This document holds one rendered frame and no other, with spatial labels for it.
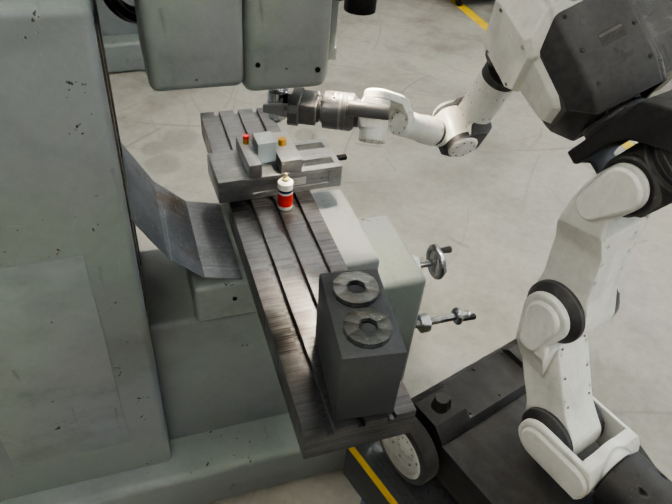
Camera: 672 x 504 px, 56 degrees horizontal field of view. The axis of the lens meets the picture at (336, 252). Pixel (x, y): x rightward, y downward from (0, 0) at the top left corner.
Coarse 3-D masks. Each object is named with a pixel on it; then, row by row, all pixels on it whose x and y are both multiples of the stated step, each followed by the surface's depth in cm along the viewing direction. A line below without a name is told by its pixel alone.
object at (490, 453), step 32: (512, 352) 178; (448, 384) 170; (480, 384) 171; (512, 384) 172; (416, 416) 164; (448, 416) 160; (480, 416) 164; (512, 416) 167; (448, 448) 158; (480, 448) 159; (512, 448) 159; (640, 448) 162; (448, 480) 161; (480, 480) 152; (512, 480) 153; (544, 480) 153; (608, 480) 137; (640, 480) 134
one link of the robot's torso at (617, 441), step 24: (600, 408) 151; (528, 432) 148; (552, 432) 144; (624, 432) 145; (552, 456) 143; (576, 456) 140; (600, 456) 140; (624, 456) 140; (576, 480) 139; (600, 480) 140
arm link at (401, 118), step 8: (368, 88) 145; (376, 88) 144; (368, 96) 144; (376, 96) 144; (384, 96) 144; (392, 96) 145; (400, 96) 147; (392, 104) 150; (400, 104) 148; (408, 104) 149; (392, 112) 153; (400, 112) 152; (408, 112) 149; (392, 120) 154; (400, 120) 152; (408, 120) 150; (392, 128) 153; (400, 128) 151; (408, 128) 150; (400, 136) 153
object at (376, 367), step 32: (320, 288) 125; (352, 288) 122; (320, 320) 128; (352, 320) 114; (384, 320) 115; (320, 352) 131; (352, 352) 110; (384, 352) 111; (352, 384) 114; (384, 384) 116; (352, 416) 121
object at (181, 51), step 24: (144, 0) 113; (168, 0) 114; (192, 0) 115; (216, 0) 116; (240, 0) 118; (144, 24) 116; (168, 24) 117; (192, 24) 118; (216, 24) 119; (240, 24) 121; (144, 48) 120; (168, 48) 119; (192, 48) 121; (216, 48) 122; (240, 48) 124; (168, 72) 123; (192, 72) 124; (216, 72) 126; (240, 72) 128
